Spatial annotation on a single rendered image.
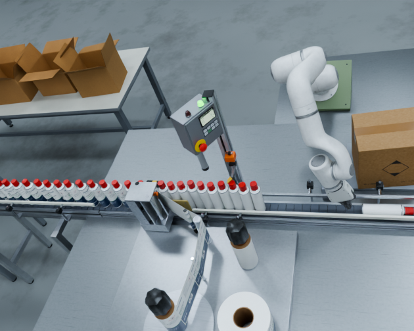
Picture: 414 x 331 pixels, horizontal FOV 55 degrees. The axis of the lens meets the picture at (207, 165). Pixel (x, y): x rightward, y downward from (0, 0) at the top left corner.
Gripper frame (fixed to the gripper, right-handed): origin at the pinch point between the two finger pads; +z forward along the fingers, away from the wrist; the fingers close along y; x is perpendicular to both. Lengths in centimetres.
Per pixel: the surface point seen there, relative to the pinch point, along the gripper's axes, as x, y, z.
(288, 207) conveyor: -2.0, 27.3, -3.4
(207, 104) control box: -11, 32, -68
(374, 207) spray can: 0.2, -10.1, 4.9
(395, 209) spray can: 1.1, -17.7, 8.0
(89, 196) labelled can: 1, 124, -50
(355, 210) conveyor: -1.2, -0.8, 7.0
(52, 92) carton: -117, 225, -69
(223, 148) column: -13, 42, -42
